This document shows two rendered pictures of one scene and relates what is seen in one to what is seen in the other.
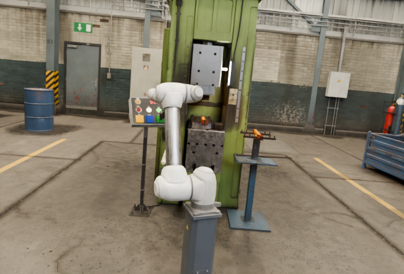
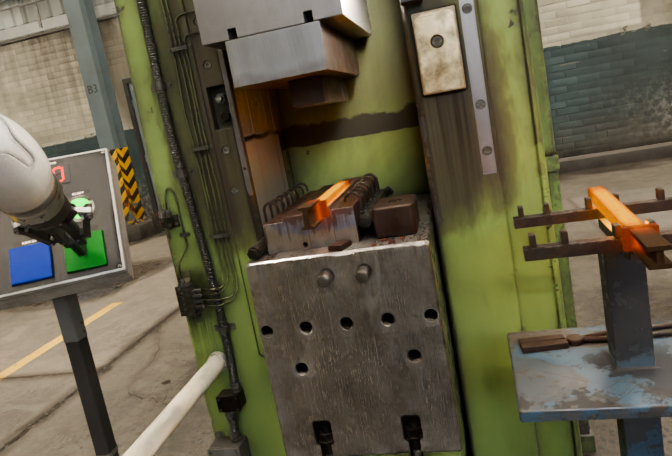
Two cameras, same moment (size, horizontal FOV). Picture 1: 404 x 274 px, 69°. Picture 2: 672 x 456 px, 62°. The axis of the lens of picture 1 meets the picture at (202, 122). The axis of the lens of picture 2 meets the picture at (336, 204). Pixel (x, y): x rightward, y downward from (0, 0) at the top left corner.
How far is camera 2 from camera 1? 1.94 m
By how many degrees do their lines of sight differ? 16
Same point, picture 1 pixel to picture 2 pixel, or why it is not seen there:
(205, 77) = not seen: outside the picture
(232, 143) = (495, 280)
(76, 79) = not seen: hidden behind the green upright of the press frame
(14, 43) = (37, 113)
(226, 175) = (507, 429)
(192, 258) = not seen: outside the picture
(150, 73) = not seen: hidden behind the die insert
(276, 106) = (656, 91)
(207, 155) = (369, 374)
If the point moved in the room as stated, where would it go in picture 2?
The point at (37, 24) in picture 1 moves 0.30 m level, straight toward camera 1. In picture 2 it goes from (66, 62) to (62, 59)
